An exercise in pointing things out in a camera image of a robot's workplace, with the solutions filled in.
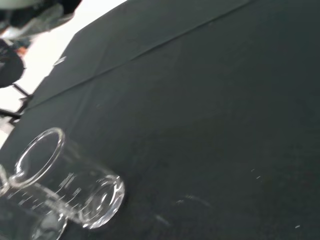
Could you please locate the small grey cloth clip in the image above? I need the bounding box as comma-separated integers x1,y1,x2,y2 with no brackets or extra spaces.
52,55,68,66

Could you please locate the black bench cloth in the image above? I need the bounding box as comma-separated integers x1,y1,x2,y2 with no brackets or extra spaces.
0,0,320,240

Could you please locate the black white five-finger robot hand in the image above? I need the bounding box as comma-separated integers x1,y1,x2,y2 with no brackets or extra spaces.
0,0,84,38

